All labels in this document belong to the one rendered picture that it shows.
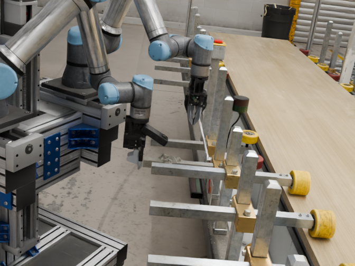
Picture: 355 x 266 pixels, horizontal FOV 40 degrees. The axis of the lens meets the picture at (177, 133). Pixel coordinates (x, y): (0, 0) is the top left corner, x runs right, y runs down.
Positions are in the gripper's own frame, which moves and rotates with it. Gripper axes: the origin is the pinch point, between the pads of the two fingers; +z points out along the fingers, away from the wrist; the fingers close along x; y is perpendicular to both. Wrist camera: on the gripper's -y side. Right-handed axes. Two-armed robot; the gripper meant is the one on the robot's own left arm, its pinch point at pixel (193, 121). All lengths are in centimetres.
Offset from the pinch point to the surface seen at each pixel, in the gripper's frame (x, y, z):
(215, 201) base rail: 11.3, 17.8, 26.3
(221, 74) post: 9.9, -8.8, -18.5
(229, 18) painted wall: 120, -756, 60
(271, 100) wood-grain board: 46, -60, 6
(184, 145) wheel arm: -1.7, -5.2, 13.3
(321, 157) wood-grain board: 52, 11, 6
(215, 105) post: 9.5, -8.9, -4.6
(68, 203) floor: -63, -88, 95
